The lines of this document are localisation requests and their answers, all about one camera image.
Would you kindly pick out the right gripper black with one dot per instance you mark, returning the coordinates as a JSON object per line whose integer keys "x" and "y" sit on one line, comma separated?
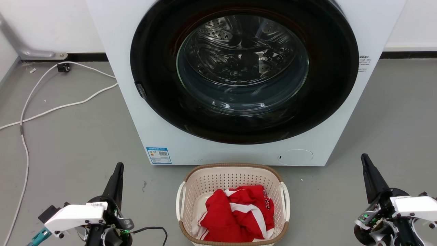
{"x": 379, "y": 218}

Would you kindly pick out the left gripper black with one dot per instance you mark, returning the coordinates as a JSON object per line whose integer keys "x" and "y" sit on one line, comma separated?
{"x": 112, "y": 215}

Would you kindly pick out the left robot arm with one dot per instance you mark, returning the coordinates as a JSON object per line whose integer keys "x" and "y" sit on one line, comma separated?
{"x": 94, "y": 237}

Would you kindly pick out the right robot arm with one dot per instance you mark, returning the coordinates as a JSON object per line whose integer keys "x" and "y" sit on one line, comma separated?
{"x": 408, "y": 234}

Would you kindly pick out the cream laundry basket brown rim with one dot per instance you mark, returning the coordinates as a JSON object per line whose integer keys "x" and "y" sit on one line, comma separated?
{"x": 218, "y": 179}

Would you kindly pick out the blue energy label sticker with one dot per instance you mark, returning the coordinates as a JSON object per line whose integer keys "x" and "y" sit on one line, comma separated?
{"x": 158, "y": 155}

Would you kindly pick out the white front-load washing machine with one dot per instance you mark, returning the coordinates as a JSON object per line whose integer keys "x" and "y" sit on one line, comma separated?
{"x": 136, "y": 136}

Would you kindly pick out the round white filter cover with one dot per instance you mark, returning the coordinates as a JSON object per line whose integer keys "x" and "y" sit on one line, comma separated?
{"x": 295, "y": 157}

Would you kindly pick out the red and white garment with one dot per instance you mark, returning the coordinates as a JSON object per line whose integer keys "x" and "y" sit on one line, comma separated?
{"x": 235, "y": 218}

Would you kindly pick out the small black floor fitting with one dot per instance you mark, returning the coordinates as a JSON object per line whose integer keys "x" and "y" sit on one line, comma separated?
{"x": 64, "y": 67}

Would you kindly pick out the black round washing machine door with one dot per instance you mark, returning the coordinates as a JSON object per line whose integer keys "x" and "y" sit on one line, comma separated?
{"x": 153, "y": 51}

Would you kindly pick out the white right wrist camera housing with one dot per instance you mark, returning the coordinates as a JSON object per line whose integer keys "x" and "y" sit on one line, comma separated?
{"x": 416, "y": 206}

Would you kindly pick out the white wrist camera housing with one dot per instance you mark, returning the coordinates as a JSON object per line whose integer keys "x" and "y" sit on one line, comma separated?
{"x": 73, "y": 216}
{"x": 416, "y": 206}

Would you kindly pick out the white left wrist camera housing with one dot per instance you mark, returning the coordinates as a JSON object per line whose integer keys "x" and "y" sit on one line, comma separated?
{"x": 73, "y": 216}

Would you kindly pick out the grey wall pipe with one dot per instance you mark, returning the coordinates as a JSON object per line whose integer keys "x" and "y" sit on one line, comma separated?
{"x": 24, "y": 51}

